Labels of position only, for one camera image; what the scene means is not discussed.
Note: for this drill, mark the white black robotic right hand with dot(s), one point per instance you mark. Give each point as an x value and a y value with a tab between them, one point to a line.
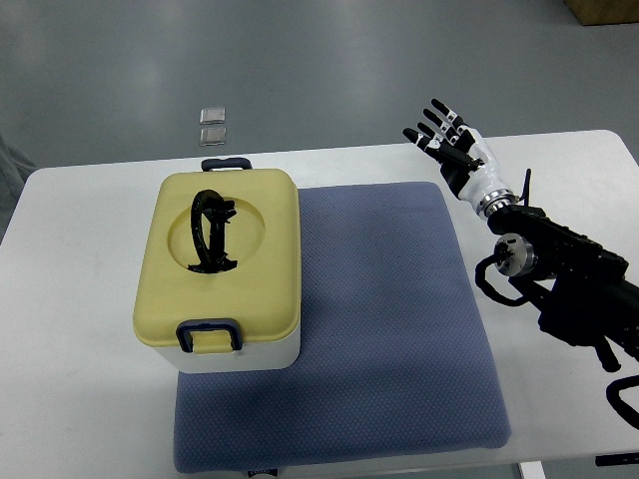
466	162

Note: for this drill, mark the yellow storage box lid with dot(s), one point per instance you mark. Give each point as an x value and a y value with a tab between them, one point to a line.
263	293

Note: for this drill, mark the black lid handle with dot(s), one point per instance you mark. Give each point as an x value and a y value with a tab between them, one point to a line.
210	213

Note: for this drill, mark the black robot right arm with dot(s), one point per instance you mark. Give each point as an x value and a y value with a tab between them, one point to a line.
578	286

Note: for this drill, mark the brown cardboard box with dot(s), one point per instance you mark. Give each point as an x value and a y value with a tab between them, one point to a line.
604	12

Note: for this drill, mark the navy rear box latch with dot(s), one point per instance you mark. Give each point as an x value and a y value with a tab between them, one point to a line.
234	163

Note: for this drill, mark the navy box latch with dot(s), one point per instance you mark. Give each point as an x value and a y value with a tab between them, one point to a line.
191	332
234	163

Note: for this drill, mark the white storage box base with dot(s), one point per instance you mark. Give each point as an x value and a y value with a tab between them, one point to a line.
216	354

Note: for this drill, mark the navy front box latch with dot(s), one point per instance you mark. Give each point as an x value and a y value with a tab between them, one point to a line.
191	332

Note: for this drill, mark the blue grey fabric mat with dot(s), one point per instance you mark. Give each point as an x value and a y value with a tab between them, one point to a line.
394	357

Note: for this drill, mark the lower silver floor plate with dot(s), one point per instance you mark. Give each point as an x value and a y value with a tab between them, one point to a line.
213	136

